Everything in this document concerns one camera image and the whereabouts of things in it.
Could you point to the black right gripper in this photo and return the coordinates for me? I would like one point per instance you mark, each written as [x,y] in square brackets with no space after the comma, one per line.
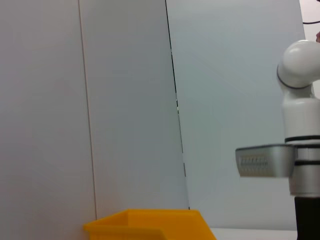
[308,220]

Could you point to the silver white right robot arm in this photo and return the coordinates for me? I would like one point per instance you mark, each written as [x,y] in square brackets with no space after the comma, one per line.
[300,65]

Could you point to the yellow plastic bin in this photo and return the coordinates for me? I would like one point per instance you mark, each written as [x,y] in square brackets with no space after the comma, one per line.
[150,227]

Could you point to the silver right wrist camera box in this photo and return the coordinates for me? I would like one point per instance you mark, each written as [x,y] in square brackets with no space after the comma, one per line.
[265,160]

